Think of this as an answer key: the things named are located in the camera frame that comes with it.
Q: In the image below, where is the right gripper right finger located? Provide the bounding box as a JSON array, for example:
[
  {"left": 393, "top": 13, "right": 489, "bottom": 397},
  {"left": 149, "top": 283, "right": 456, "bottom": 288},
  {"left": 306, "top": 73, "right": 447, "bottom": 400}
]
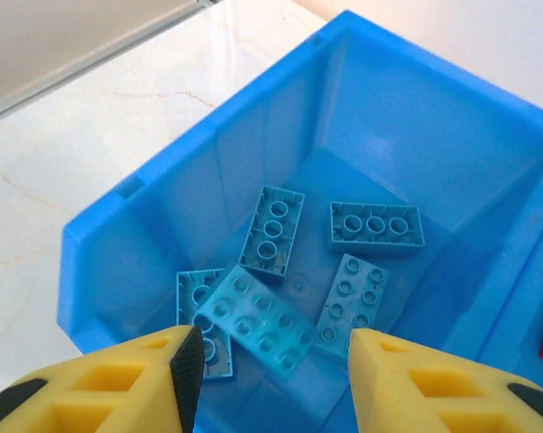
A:
[{"left": 346, "top": 327, "right": 543, "bottom": 433}]

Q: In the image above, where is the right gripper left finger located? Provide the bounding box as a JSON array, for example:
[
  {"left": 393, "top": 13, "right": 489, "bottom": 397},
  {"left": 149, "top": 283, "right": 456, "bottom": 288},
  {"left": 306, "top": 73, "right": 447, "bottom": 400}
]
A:
[{"left": 0, "top": 324, "right": 205, "bottom": 433}]

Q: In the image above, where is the blue lego brick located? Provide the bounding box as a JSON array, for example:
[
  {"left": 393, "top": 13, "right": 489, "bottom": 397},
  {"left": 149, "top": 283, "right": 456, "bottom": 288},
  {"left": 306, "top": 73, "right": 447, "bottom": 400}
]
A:
[
  {"left": 329, "top": 201, "right": 427, "bottom": 259},
  {"left": 238, "top": 185, "right": 307, "bottom": 286},
  {"left": 315, "top": 253, "right": 390, "bottom": 363},
  {"left": 194, "top": 263, "right": 316, "bottom": 373},
  {"left": 176, "top": 268, "right": 235, "bottom": 381}
]

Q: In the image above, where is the blue plastic bin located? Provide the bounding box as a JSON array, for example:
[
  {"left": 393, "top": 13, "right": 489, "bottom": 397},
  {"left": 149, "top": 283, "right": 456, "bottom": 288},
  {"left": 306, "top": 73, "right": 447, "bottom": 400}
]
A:
[
  {"left": 478, "top": 152, "right": 543, "bottom": 433},
  {"left": 61, "top": 8, "right": 543, "bottom": 433}
]

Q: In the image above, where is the aluminium side rail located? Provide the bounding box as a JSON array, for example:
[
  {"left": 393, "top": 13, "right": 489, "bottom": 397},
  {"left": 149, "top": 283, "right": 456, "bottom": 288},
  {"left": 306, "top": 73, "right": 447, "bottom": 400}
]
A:
[{"left": 0, "top": 0, "right": 218, "bottom": 124}]

